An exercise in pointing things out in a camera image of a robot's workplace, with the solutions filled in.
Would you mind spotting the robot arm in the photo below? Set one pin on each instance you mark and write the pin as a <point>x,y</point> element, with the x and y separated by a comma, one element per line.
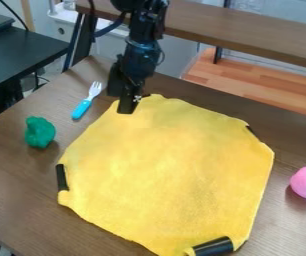
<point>144,16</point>

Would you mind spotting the wooden bench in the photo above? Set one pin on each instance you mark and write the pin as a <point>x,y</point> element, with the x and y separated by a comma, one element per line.
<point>249,30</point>

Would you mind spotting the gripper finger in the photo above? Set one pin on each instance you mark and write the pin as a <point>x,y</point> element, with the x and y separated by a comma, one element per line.
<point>114,81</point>
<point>127,101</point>

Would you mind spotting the green toy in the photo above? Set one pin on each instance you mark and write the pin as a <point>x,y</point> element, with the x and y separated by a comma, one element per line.
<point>39,132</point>

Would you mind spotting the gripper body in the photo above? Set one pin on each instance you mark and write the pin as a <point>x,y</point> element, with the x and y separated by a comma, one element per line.
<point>138,60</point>

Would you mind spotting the black desk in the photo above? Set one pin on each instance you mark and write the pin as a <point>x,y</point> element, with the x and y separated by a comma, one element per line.
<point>13,53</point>

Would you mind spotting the yellow cloth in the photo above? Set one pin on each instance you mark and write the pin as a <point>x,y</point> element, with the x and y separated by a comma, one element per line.
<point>169,173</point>

